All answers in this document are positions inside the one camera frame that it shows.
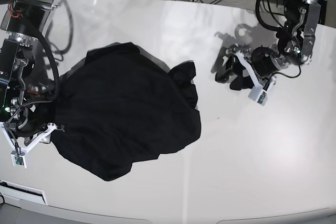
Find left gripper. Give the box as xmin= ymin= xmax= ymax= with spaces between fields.
xmin=215 ymin=47 xmax=289 ymax=91

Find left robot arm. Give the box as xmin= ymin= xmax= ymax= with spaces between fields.
xmin=215 ymin=0 xmax=326 ymax=91

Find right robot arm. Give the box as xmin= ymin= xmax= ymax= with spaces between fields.
xmin=1 ymin=0 xmax=60 ymax=146

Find black t-shirt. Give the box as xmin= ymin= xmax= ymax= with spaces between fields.
xmin=51 ymin=42 xmax=201 ymax=182

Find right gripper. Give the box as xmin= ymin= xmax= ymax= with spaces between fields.
xmin=5 ymin=105 xmax=50 ymax=144

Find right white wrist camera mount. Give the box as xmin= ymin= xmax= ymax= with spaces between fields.
xmin=1 ymin=122 xmax=65 ymax=169

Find white box at table edge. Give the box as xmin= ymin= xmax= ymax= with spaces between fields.
xmin=1 ymin=180 xmax=48 ymax=206

